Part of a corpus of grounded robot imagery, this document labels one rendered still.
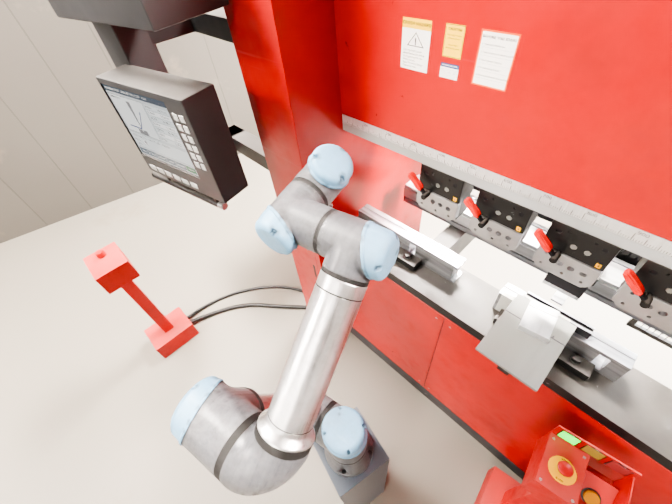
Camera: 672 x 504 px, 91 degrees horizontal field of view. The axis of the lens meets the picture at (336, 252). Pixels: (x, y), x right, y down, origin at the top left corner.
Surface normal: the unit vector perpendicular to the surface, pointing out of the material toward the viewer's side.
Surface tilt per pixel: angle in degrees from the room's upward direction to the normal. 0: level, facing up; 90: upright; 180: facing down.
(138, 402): 0
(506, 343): 0
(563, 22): 90
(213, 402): 22
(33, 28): 90
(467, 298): 0
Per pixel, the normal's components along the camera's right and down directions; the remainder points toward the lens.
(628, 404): -0.08, -0.66
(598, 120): -0.71, 0.56
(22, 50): 0.52, 0.61
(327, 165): 0.33, -0.27
